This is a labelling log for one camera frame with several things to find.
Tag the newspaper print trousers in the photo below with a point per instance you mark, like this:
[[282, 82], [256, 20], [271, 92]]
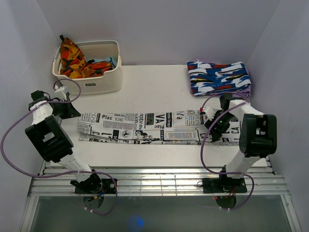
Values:
[[171, 128]]

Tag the blue red white folded trousers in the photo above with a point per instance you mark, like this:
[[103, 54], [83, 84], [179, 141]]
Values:
[[217, 76]]

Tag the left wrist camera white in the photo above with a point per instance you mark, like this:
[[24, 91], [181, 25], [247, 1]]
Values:
[[61, 93]]

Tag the aluminium rail frame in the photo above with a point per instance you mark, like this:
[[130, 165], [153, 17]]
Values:
[[160, 190]]

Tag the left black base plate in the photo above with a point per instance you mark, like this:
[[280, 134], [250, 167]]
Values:
[[108, 187]]

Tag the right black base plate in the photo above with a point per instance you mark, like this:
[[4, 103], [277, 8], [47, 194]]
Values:
[[220, 185]]

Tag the cream perforated plastic basket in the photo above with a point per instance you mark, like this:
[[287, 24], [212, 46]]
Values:
[[111, 81]]

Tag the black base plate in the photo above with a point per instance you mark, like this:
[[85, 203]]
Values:
[[220, 185], [108, 187]]

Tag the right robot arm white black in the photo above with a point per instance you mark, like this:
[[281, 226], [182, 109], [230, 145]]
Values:
[[257, 140]]

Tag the light blue garment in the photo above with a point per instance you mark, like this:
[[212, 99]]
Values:
[[110, 60]]

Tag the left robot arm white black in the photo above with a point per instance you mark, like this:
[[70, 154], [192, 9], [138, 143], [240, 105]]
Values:
[[52, 142]]

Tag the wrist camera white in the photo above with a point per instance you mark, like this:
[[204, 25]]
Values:
[[61, 93], [208, 112]]

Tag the orange camouflage trousers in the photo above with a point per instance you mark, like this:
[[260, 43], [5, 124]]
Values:
[[74, 64]]

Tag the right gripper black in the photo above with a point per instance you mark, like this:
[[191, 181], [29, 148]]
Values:
[[217, 135]]

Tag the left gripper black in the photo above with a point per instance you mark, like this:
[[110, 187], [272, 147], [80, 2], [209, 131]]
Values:
[[71, 111]]

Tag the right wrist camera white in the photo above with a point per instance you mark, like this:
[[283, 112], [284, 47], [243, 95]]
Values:
[[208, 112]]

